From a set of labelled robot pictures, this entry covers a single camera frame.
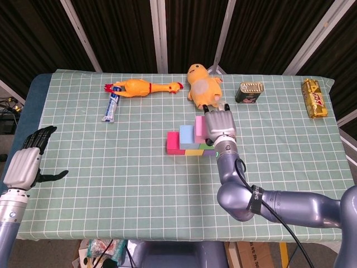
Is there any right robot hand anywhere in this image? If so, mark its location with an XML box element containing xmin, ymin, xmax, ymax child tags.
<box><xmin>202</xmin><ymin>103</ymin><xmax>237</xmax><ymax>146</ymax></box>

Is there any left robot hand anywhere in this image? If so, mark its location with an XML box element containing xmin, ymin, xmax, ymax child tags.
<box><xmin>3</xmin><ymin>125</ymin><xmax>69</xmax><ymax>191</ymax></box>

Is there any pink foam cube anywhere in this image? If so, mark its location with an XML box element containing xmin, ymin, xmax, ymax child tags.
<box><xmin>194</xmin><ymin>115</ymin><xmax>210</xmax><ymax>143</ymax></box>

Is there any light blue foam cube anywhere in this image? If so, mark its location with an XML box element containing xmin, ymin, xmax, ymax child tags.
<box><xmin>179</xmin><ymin>125</ymin><xmax>201</xmax><ymax>151</ymax></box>

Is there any magenta red foam cube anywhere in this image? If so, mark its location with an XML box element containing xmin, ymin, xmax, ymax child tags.
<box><xmin>166</xmin><ymin>131</ymin><xmax>187</xmax><ymax>155</ymax></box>

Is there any yellow plush toy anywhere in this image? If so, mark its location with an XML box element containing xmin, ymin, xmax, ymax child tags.
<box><xmin>186</xmin><ymin>63</ymin><xmax>224</xmax><ymax>111</ymax></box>

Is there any dark green meat can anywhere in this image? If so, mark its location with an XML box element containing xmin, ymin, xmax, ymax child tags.
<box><xmin>234</xmin><ymin>82</ymin><xmax>265</xmax><ymax>104</ymax></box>

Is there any black electronics box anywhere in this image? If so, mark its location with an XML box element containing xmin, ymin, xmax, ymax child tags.
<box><xmin>0</xmin><ymin>113</ymin><xmax>20</xmax><ymax>135</ymax></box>

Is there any blue table pad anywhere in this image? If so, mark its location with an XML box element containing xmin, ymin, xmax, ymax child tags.
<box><xmin>0</xmin><ymin>73</ymin><xmax>54</xmax><ymax>193</ymax></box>

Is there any orange rubber chicken toy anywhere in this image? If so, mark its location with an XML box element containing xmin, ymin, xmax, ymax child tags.
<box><xmin>104</xmin><ymin>79</ymin><xmax>184</xmax><ymax>98</ymax></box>

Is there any gold snack package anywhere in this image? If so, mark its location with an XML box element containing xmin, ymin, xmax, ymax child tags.
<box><xmin>301</xmin><ymin>78</ymin><xmax>329</xmax><ymax>119</ymax></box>

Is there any white blue toothpaste tube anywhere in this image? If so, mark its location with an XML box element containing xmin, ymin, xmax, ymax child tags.
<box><xmin>101</xmin><ymin>85</ymin><xmax>121</xmax><ymax>123</ymax></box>

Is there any green checkered tablecloth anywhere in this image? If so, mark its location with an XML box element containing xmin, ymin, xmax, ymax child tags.
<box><xmin>12</xmin><ymin>69</ymin><xmax>357</xmax><ymax>246</ymax></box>

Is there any colourful snack bag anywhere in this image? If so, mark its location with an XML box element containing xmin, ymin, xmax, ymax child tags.
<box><xmin>78</xmin><ymin>238</ymin><xmax>128</xmax><ymax>268</ymax></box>

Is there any brown cardboard box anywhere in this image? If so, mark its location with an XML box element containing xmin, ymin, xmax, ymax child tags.
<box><xmin>224</xmin><ymin>241</ymin><xmax>276</xmax><ymax>268</ymax></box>

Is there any grey-blue robot torso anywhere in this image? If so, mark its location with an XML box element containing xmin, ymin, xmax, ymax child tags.
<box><xmin>131</xmin><ymin>240</ymin><xmax>228</xmax><ymax>268</ymax></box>

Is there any white metal frame post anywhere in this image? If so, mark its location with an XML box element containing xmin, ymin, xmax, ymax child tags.
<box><xmin>336</xmin><ymin>109</ymin><xmax>357</xmax><ymax>126</ymax></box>
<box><xmin>208</xmin><ymin>0</ymin><xmax>237</xmax><ymax>75</ymax></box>
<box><xmin>283</xmin><ymin>0</ymin><xmax>348</xmax><ymax>75</ymax></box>
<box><xmin>60</xmin><ymin>0</ymin><xmax>103</xmax><ymax>73</ymax></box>
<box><xmin>149</xmin><ymin>0</ymin><xmax>169</xmax><ymax>74</ymax></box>
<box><xmin>0</xmin><ymin>79</ymin><xmax>26</xmax><ymax>104</ymax></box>
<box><xmin>339</xmin><ymin>127</ymin><xmax>357</xmax><ymax>153</ymax></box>

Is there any black velcro cable strap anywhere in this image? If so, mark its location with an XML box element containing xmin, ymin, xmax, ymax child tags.
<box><xmin>245</xmin><ymin>184</ymin><xmax>265</xmax><ymax>215</ymax></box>

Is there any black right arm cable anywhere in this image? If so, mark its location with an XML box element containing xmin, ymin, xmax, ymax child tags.
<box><xmin>234</xmin><ymin>159</ymin><xmax>316</xmax><ymax>268</ymax></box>

